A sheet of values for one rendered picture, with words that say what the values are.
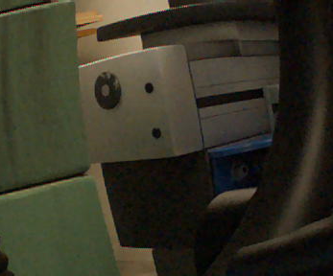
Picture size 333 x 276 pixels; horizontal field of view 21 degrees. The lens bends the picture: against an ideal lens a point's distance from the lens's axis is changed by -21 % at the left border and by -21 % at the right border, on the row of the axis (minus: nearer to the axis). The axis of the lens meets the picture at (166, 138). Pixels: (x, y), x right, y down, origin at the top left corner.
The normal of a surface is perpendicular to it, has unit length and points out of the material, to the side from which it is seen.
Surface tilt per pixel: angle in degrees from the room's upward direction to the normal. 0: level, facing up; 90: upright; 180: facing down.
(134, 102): 90
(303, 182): 48
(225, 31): 90
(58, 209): 90
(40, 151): 90
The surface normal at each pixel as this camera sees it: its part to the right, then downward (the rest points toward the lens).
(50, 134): 0.81, -0.11
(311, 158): 0.04, -0.61
